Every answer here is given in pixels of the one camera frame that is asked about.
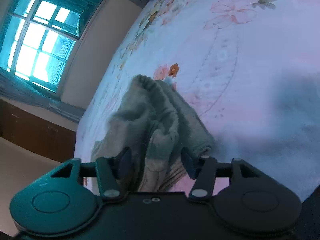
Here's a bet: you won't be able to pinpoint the grey-green knit pants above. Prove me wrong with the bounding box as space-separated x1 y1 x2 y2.
91 75 215 192

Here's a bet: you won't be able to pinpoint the pink floral bed sheet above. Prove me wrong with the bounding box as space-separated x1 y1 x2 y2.
74 0 319 199

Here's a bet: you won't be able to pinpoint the window with white frame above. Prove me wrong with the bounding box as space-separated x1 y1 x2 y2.
1 0 103 94

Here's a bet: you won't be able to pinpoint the brown wooden door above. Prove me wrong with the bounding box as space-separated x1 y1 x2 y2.
1 100 76 163

